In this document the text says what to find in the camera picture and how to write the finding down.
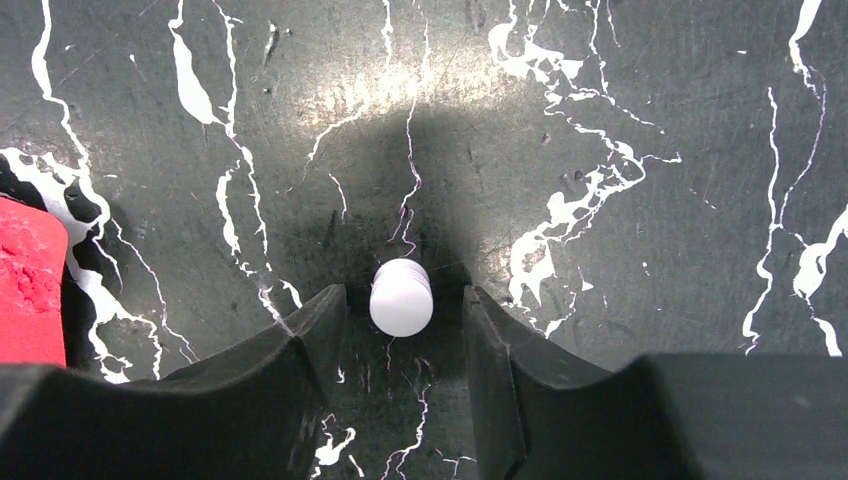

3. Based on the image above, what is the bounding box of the white glue stick cap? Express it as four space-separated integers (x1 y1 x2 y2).
369 258 434 338

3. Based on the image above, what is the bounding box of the red envelope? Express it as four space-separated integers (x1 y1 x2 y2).
1 198 68 367

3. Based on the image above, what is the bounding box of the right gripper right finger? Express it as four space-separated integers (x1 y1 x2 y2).
462 286 847 479

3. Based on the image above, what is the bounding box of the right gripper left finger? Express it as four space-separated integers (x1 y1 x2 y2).
1 284 348 479

